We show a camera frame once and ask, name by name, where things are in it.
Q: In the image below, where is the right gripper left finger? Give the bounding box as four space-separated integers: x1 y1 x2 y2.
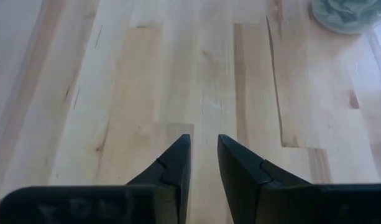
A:
0 134 191 224

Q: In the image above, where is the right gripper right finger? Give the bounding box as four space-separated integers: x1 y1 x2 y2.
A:
217 134 381 224

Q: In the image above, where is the clear plastic cup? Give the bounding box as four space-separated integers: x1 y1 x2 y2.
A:
310 0 381 35

